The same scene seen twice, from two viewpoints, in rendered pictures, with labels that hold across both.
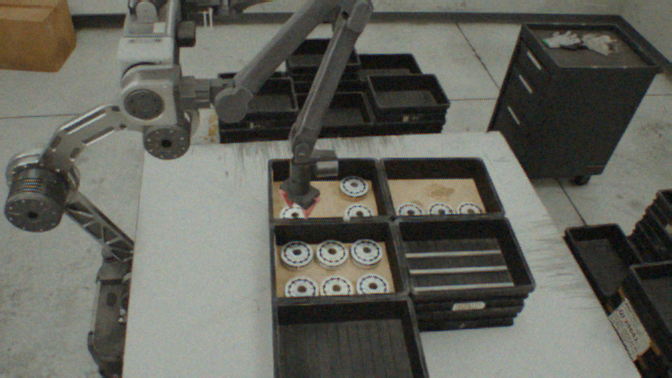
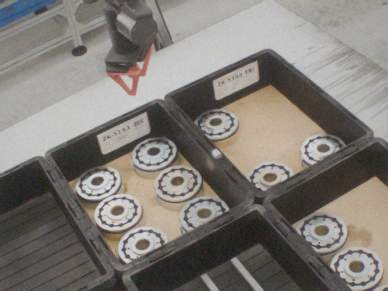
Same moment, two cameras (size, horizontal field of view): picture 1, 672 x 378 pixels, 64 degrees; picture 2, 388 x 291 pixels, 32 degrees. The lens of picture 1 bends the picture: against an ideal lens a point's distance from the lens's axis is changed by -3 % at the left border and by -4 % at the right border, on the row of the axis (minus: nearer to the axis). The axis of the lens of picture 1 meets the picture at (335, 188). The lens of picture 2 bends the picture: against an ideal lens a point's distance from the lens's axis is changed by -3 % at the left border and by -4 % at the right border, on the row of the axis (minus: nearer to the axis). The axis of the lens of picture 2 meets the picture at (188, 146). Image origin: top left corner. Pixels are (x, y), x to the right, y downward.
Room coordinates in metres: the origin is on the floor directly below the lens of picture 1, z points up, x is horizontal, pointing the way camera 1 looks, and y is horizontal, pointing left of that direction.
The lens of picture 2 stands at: (0.95, -1.06, 1.92)
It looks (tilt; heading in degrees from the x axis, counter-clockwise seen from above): 42 degrees down; 79
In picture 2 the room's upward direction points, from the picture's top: 11 degrees counter-clockwise
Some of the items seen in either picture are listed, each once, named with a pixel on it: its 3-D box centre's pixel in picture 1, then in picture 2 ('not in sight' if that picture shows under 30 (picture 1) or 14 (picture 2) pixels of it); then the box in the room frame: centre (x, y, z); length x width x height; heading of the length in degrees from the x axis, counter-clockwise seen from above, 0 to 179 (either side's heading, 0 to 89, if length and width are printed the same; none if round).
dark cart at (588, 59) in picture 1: (560, 111); not in sight; (2.69, -1.26, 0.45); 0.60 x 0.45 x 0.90; 104
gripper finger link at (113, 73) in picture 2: (304, 204); (129, 73); (1.09, 0.08, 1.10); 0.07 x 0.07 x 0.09; 56
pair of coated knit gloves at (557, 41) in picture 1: (562, 39); not in sight; (2.73, -1.13, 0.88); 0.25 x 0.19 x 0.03; 104
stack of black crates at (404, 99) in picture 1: (401, 122); not in sight; (2.50, -0.33, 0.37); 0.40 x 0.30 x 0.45; 104
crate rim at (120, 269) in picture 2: (336, 259); (142, 179); (1.05, -0.03, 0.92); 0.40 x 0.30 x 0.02; 101
